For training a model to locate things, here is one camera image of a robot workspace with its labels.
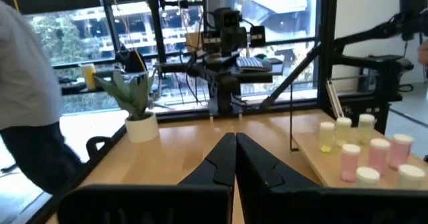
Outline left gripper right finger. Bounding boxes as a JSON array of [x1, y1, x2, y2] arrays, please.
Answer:
[[235, 132, 322, 224]]

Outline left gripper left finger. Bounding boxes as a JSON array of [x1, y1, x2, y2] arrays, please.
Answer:
[[179, 132, 237, 189]]

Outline yellowish medicine bottle white cap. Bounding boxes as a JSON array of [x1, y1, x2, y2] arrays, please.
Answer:
[[318, 121, 336, 154]]

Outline pink medicine bottle white cap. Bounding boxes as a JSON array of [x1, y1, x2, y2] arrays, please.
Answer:
[[340, 143, 362, 184], [367, 138, 392, 177], [389, 133, 415, 171]]

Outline pale green medicine bottle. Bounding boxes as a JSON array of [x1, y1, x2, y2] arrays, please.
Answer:
[[335, 116, 353, 148]]

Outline black metal shelf leg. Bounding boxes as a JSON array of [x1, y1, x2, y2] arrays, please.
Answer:
[[288, 83, 300, 152]]

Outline black diagonal rig brace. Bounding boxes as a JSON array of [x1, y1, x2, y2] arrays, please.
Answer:
[[259, 45, 322, 110]]

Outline dark laptop with keyboard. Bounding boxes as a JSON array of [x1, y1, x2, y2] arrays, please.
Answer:
[[235, 55, 285, 74]]

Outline white thin rods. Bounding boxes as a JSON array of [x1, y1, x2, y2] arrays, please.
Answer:
[[325, 78, 346, 119]]

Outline green spiky plant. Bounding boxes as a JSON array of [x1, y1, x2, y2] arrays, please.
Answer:
[[93, 69, 155, 121]]

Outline tan background box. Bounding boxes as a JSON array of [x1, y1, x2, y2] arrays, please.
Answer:
[[185, 32, 204, 53]]

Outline black background bag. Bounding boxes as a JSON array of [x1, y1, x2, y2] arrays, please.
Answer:
[[115, 48, 148, 74]]

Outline yellow background cup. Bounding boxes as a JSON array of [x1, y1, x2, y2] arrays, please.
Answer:
[[81, 63, 98, 90]]

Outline dark background desk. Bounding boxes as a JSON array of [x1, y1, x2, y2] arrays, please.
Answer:
[[58, 68, 126, 97]]

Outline black background robot rig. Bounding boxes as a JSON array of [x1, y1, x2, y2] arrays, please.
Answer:
[[333, 0, 428, 134]]

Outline person's hand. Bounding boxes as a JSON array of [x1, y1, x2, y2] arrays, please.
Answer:
[[417, 39, 428, 66]]

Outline person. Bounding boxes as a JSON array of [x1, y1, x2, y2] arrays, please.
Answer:
[[0, 0, 84, 195]]

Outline black cable loop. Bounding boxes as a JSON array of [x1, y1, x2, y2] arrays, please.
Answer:
[[85, 135, 114, 160]]

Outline black window frame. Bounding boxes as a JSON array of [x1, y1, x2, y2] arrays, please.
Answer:
[[53, 0, 322, 114]]

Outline black vertical rig post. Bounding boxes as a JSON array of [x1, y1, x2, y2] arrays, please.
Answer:
[[316, 0, 339, 113]]

